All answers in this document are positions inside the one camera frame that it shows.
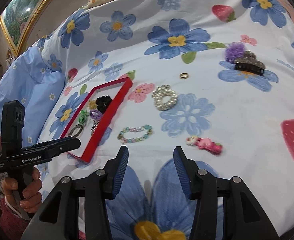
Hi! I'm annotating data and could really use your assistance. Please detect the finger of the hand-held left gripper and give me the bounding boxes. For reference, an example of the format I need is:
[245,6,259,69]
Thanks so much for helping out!
[47,138,81,156]
[31,136,78,148]

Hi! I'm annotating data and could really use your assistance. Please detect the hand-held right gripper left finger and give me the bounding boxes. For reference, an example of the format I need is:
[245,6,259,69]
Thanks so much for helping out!
[18,145,130,240]

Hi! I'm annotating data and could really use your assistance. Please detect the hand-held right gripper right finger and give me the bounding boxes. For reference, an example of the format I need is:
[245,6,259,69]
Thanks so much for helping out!
[173,146,281,240]

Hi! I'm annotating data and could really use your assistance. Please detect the light green braided bracelet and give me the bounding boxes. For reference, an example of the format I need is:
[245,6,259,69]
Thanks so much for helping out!
[77,109,90,125]

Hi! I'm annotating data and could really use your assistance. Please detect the silver chain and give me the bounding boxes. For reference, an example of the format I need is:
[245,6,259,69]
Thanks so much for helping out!
[90,120,101,136]

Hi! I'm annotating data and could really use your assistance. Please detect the pastel glass bead bracelet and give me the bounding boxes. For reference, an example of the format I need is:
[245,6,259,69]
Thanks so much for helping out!
[117,124,154,144]

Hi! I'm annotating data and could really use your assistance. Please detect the purple hair ties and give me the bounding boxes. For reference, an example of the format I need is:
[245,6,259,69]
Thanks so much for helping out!
[89,108,103,121]

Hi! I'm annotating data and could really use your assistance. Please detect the pink cartoon hair clip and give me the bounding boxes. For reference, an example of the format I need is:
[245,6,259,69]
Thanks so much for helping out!
[186,135,224,156]

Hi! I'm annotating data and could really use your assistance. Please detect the red shallow box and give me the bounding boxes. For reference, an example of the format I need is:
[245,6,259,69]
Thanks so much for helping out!
[59,77,134,163]

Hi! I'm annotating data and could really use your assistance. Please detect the black scrunchie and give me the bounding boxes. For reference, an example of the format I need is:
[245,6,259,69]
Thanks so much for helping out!
[95,95,113,114]

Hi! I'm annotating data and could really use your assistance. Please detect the person's left hand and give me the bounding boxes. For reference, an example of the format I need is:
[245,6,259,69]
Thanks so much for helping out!
[1,167,43,215]

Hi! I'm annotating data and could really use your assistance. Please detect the blue pillow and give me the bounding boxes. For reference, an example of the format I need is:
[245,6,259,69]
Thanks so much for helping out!
[0,46,66,153]

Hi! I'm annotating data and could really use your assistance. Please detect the floral bedsheet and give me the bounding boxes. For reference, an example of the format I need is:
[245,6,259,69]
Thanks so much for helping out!
[36,0,294,240]

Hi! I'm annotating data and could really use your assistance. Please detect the gold framed painting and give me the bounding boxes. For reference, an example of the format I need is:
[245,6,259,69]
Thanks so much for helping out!
[0,0,65,56]

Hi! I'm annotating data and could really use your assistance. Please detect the black glitter claw clip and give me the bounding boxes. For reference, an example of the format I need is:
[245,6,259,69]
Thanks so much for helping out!
[233,51,266,78]

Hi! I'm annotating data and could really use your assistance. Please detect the pearl bracelet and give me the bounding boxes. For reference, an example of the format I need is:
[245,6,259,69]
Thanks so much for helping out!
[151,84,179,111]

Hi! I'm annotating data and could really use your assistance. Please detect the purple pompom hair tie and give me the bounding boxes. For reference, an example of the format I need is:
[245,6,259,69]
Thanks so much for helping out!
[224,42,247,63]

